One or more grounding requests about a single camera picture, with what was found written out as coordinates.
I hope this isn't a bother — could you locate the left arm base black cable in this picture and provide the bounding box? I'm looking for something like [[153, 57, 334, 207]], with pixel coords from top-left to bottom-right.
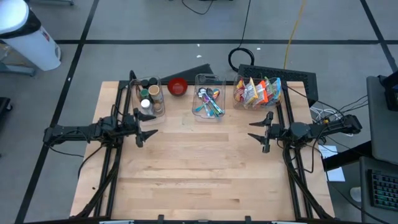
[[48, 144, 106, 180]]

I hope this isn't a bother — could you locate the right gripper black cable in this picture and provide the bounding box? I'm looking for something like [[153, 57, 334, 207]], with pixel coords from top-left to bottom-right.
[[278, 136, 320, 174]]

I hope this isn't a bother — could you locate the black aluminium table frame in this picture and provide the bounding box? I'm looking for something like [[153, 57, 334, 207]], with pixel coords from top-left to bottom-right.
[[74, 70, 335, 224]]

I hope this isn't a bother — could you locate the orange ramen packet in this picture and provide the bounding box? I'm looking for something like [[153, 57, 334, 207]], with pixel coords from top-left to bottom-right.
[[254, 80, 269, 106]]

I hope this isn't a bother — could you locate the wide clear plastic bin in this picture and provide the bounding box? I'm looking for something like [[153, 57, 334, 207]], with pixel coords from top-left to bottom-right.
[[232, 73, 284, 111]]

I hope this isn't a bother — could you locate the white paper sheet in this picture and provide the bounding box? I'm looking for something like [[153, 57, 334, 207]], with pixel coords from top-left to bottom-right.
[[317, 144, 346, 183]]

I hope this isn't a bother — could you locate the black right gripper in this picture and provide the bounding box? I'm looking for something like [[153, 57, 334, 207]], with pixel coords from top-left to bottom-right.
[[247, 111, 312, 154]]

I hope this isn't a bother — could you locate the grey computer mouse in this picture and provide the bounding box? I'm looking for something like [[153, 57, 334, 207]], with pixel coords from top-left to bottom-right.
[[349, 185, 364, 203]]

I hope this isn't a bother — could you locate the long black floor cable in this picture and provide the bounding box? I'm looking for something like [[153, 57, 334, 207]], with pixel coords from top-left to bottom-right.
[[323, 174, 385, 224]]

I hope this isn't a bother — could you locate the black coiled cable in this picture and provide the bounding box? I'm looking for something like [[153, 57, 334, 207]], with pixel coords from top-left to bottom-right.
[[227, 0, 256, 73]]

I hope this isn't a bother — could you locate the black caster foot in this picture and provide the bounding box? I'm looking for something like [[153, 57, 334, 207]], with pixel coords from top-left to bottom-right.
[[0, 96, 14, 114]]

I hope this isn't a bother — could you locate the backlit black keyboard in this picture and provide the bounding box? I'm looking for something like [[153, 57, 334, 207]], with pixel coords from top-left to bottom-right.
[[368, 169, 398, 213]]

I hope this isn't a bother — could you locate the thin black desk cable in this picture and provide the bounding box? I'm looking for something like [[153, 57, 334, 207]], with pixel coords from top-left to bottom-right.
[[329, 94, 369, 121]]

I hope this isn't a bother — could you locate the sesame seasoning jar white label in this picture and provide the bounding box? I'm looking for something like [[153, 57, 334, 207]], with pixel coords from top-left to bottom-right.
[[140, 98, 154, 116]]

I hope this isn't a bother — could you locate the thin black floor cable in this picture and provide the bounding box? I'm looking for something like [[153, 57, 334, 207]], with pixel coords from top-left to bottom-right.
[[181, 0, 234, 16]]

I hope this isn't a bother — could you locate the light grey side table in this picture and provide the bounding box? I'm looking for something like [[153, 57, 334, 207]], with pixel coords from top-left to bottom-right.
[[366, 75, 398, 166]]

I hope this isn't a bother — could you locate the black desk leg bar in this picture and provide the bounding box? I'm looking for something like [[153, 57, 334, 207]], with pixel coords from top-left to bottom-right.
[[321, 140, 374, 172]]

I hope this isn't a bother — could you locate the iridescent spoon green handle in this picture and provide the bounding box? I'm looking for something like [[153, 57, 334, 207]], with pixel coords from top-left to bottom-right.
[[195, 88, 221, 113]]

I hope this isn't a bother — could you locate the tan lid jar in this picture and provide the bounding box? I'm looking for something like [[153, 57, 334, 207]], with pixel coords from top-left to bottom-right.
[[147, 84, 164, 105]]

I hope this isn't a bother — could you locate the black triangular panel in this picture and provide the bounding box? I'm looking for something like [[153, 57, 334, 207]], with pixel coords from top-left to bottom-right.
[[159, 63, 215, 84]]

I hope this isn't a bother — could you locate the yellow hanging cable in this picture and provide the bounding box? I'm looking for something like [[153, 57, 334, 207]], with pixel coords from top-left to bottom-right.
[[282, 0, 307, 70]]

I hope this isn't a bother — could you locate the small purple gold spoon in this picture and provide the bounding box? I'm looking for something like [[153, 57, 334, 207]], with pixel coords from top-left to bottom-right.
[[201, 95, 219, 115]]

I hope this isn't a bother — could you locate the dark grey desk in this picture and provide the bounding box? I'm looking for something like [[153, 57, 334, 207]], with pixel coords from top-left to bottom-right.
[[359, 155, 398, 224]]

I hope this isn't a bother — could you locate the red roast beef ramen packet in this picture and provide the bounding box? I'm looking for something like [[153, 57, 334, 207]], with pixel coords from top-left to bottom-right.
[[233, 78, 247, 103]]

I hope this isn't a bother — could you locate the black box device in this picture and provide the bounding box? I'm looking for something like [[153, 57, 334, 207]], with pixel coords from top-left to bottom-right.
[[377, 70, 398, 113]]

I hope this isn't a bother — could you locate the red bowl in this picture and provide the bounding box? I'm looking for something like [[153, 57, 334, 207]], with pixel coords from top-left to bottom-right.
[[167, 77, 189, 96]]

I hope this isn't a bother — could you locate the white trash can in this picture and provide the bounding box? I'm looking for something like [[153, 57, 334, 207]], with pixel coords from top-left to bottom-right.
[[0, 0, 63, 72]]

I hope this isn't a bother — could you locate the blue white snack bag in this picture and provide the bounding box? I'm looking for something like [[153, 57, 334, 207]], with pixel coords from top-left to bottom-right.
[[271, 77, 282, 103]]

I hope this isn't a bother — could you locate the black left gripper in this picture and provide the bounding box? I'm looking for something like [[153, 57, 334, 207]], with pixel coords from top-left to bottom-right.
[[122, 107, 159, 149]]

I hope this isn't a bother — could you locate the white cable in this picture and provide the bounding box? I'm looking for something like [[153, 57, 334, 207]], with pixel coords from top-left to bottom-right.
[[309, 106, 354, 138]]

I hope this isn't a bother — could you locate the dark grey metal spoon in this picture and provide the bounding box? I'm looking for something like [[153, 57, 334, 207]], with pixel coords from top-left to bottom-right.
[[206, 87, 223, 115]]

